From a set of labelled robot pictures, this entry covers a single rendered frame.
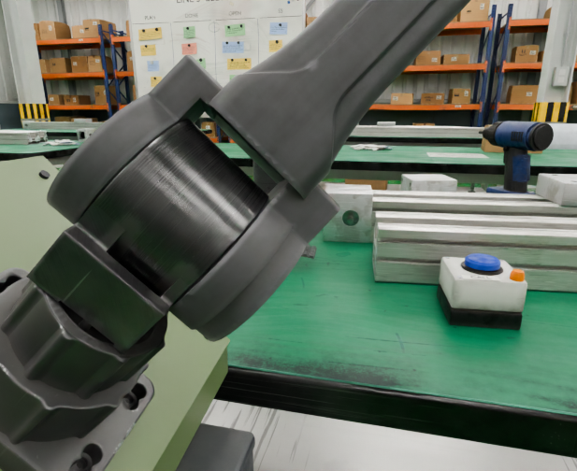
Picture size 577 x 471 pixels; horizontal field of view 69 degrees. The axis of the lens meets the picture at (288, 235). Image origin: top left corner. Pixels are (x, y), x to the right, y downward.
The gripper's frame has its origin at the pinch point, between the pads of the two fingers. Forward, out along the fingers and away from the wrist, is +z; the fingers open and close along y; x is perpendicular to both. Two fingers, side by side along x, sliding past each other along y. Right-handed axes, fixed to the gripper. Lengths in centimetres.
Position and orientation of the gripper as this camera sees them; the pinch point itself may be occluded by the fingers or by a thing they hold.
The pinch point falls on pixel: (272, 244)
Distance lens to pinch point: 68.3
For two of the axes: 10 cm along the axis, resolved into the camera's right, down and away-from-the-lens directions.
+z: 0.0, 9.6, 3.0
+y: 1.5, -2.9, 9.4
